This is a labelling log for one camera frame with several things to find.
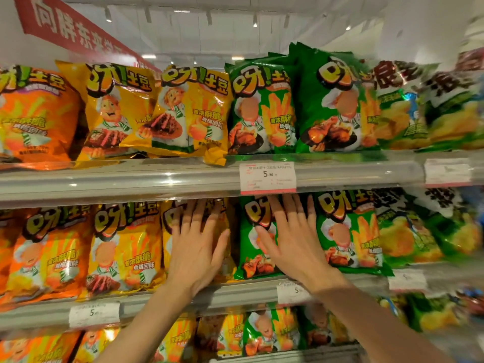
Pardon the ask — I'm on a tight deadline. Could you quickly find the white green frog snack bag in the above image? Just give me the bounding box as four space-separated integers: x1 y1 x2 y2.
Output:
372 189 445 267
408 187 484 261

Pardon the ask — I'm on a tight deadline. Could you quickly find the person's right forearm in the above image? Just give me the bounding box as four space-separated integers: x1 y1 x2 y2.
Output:
314 277 454 363

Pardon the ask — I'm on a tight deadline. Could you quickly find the yellow chef snack bag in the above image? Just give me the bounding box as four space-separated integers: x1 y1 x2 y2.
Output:
77 202 166 300
160 199 238 283

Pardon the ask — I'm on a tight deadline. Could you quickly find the red white poster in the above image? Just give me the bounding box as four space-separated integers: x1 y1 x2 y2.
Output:
455 47 484 72

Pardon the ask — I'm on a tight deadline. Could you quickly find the person's left hand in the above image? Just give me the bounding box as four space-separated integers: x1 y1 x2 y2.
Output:
166 200 231 299

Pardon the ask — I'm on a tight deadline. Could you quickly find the orange potato stick bag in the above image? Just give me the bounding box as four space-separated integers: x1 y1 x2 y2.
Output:
0 209 23 295
0 206 94 311

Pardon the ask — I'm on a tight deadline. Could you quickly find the red hanging banner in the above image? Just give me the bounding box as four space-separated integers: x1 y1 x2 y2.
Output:
13 0 161 72

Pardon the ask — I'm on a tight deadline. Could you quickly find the person's left forearm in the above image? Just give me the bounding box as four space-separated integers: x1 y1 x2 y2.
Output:
96 283 194 363

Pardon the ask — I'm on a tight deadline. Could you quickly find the metal store shelving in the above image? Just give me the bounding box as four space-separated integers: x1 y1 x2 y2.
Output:
0 149 484 363

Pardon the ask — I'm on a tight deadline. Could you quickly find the person's right hand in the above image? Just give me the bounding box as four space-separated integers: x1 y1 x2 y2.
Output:
255 194 350 295

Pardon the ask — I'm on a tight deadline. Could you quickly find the white price tag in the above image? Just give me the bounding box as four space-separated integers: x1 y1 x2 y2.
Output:
388 269 429 292
239 161 297 196
276 281 313 305
69 302 121 329
424 158 472 188

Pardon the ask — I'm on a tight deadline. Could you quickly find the green potato stick bag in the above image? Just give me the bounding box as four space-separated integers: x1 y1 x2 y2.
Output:
314 190 394 277
233 195 284 280

